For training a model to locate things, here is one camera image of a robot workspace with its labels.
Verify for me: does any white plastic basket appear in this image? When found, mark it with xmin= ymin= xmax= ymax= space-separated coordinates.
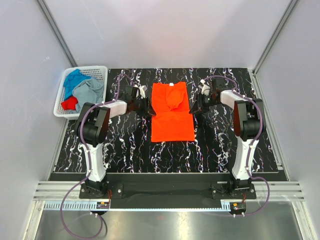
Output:
xmin=53 ymin=65 xmax=108 ymax=120

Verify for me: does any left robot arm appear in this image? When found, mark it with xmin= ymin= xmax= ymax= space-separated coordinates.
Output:
xmin=75 ymin=85 xmax=156 ymax=198

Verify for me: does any purple cable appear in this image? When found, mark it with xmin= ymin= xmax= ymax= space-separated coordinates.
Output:
xmin=202 ymin=75 xmax=271 ymax=218
xmin=59 ymin=72 xmax=141 ymax=237

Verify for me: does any aluminium frame rail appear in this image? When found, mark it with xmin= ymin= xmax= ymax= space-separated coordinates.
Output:
xmin=32 ymin=181 xmax=306 ymax=201

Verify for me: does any blue t-shirt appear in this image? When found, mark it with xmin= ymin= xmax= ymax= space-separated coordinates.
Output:
xmin=63 ymin=69 xmax=91 ymax=101

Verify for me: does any white slotted cable duct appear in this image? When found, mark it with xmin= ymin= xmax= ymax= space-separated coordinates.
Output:
xmin=44 ymin=200 xmax=231 ymax=212

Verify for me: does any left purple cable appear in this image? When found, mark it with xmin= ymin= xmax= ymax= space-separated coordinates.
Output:
xmin=59 ymin=72 xmax=141 ymax=237

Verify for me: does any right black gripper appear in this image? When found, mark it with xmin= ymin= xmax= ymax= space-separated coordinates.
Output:
xmin=188 ymin=92 xmax=219 ymax=115

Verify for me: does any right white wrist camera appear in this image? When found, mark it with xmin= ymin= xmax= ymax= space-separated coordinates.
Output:
xmin=200 ymin=79 xmax=212 ymax=96

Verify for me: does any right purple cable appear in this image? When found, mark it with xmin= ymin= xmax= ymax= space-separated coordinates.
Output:
xmin=202 ymin=75 xmax=271 ymax=218

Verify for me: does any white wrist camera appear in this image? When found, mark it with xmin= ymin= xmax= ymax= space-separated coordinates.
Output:
xmin=135 ymin=85 xmax=148 ymax=99
xmin=200 ymin=79 xmax=212 ymax=96

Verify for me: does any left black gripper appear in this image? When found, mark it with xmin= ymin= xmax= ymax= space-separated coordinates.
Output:
xmin=132 ymin=96 xmax=156 ymax=117

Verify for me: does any orange t-shirt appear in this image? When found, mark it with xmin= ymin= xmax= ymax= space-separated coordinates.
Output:
xmin=151 ymin=81 xmax=195 ymax=143

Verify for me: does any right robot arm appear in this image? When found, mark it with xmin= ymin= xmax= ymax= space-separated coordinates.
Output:
xmin=189 ymin=75 xmax=266 ymax=199

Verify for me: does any red t-shirt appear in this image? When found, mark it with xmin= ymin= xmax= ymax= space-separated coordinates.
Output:
xmin=61 ymin=96 xmax=78 ymax=111

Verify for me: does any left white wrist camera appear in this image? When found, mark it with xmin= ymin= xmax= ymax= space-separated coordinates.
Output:
xmin=135 ymin=85 xmax=148 ymax=99

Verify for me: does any grey t-shirt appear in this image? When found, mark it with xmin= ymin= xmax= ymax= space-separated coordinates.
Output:
xmin=69 ymin=77 xmax=105 ymax=114

